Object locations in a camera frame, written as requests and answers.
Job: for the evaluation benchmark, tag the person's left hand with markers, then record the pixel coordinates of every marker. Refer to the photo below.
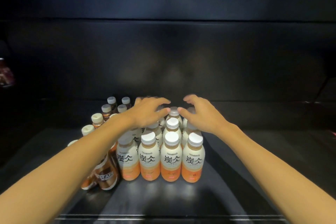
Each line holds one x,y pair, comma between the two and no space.
147,113

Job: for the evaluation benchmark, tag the person's left forearm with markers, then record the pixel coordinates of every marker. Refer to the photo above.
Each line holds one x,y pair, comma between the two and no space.
57,179

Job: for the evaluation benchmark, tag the person's right hand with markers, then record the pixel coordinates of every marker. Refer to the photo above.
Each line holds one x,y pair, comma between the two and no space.
210,120

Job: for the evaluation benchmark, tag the person's right forearm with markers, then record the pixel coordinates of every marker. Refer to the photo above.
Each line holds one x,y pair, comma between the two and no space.
283,174

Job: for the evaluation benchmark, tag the black shelf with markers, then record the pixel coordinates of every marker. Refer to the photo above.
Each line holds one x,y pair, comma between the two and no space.
236,48

